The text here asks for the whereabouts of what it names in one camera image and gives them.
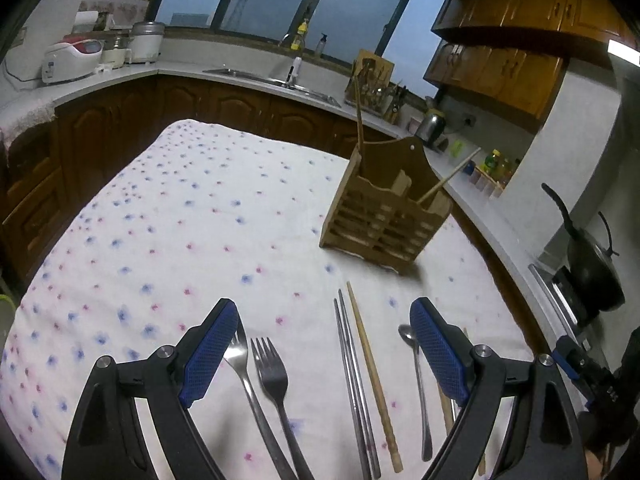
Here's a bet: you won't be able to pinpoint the long bamboo chopstick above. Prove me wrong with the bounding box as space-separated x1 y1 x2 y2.
346 282 404 474

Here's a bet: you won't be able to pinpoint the metal chopstick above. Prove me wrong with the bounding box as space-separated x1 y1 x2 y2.
333 298 372 480
337 290 381 479

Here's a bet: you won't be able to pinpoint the metal spoon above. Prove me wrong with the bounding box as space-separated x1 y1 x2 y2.
398 324 433 462

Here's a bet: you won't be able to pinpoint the short bamboo chopstick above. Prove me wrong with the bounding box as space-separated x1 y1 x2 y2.
416 148 482 206

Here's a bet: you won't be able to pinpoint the dish rack with utensils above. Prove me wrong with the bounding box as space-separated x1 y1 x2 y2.
345 49 408 125

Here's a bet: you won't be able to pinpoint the kitchen sink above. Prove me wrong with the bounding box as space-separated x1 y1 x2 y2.
204 67 341 107

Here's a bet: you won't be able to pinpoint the gas stove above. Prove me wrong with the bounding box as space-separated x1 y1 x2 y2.
528 263 592 352

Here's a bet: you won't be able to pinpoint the left metal fork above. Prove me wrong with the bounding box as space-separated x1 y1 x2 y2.
224 321 297 480

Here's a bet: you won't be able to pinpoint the metal fork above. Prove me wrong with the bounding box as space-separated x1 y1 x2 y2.
224 321 297 480
250 338 314 480

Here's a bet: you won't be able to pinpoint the right metal fork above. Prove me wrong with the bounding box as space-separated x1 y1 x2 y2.
250 338 314 480

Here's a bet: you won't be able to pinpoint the white floral tablecloth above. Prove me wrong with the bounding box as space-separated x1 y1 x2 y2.
1 120 532 479

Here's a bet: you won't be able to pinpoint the green yellow oil bottle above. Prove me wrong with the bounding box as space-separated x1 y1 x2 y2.
482 150 521 188

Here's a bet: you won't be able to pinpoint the wooden utensil holder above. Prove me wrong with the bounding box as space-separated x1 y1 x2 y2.
319 136 454 273

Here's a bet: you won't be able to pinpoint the steel kettle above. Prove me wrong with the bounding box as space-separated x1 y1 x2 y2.
414 107 447 148

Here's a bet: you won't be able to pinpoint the upper wooden cabinets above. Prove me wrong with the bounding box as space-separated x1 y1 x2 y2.
424 0 639 133

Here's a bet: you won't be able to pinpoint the white red rice cooker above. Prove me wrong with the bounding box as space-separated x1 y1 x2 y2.
41 39 103 84

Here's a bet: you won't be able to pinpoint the silver pot cooker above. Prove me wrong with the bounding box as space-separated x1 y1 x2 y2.
128 22 165 64

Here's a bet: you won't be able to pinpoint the white faucet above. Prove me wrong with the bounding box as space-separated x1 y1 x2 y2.
285 56 303 87

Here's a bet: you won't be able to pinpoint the yellow soap bottle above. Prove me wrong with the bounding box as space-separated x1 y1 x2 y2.
290 18 309 52

